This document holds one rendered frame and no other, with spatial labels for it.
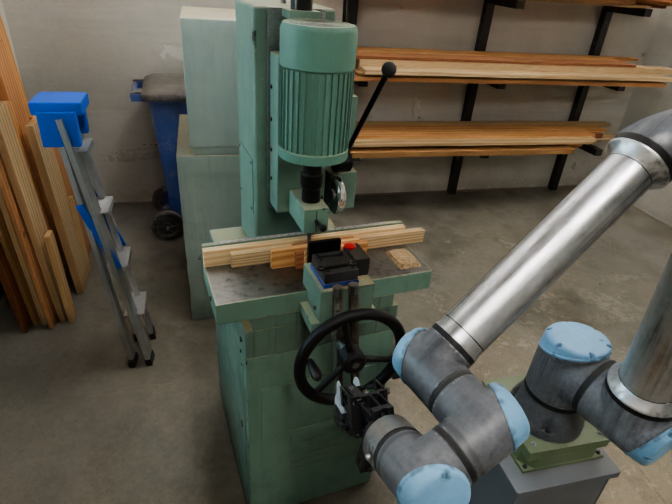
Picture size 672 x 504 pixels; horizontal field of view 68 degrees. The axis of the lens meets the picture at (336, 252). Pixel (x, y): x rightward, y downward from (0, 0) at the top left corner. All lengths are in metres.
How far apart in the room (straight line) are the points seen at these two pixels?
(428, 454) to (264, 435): 0.90
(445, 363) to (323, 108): 0.64
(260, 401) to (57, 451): 0.97
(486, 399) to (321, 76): 0.74
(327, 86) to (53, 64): 2.73
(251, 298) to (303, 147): 0.39
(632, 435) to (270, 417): 0.91
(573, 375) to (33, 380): 2.09
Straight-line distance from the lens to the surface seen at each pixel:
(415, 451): 0.75
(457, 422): 0.76
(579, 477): 1.50
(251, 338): 1.30
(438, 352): 0.82
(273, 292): 1.25
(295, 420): 1.57
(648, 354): 1.14
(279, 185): 1.38
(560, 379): 1.30
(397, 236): 1.49
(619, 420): 1.25
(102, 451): 2.16
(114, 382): 2.40
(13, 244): 2.59
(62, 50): 3.67
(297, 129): 1.18
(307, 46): 1.13
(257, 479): 1.74
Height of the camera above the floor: 1.62
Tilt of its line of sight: 30 degrees down
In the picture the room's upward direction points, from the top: 5 degrees clockwise
